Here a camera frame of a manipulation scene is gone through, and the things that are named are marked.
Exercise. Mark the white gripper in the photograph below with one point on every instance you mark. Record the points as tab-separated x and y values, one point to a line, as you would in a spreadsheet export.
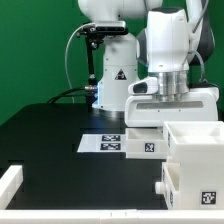
199	104

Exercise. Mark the large white drawer housing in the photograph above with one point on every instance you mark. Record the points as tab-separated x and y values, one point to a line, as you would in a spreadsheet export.
199	149

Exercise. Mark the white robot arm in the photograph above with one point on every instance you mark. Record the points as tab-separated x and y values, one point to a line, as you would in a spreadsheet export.
148	51

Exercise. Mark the flat white marker plate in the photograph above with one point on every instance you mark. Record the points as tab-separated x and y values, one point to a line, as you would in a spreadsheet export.
99	143

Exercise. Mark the black camera on stand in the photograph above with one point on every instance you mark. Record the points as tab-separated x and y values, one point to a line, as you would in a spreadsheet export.
94	36

